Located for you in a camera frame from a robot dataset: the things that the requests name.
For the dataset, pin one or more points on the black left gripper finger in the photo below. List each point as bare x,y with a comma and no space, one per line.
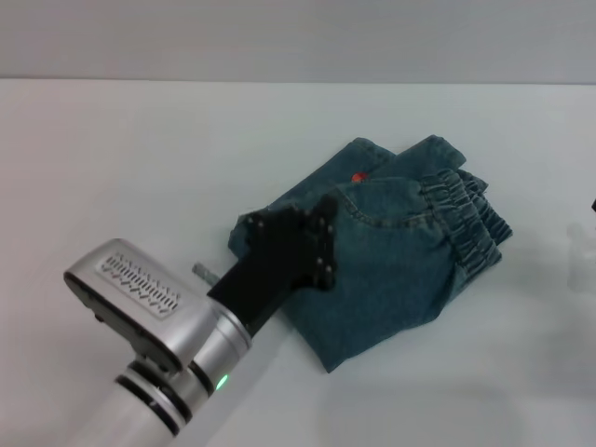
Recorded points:
323,242
267,223

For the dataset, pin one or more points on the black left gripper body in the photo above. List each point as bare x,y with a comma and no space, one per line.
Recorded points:
270,274

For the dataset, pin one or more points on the blue denim shorts basketball print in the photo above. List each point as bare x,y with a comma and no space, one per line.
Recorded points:
386,251

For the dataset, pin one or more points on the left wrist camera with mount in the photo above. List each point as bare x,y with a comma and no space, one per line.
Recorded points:
139,298

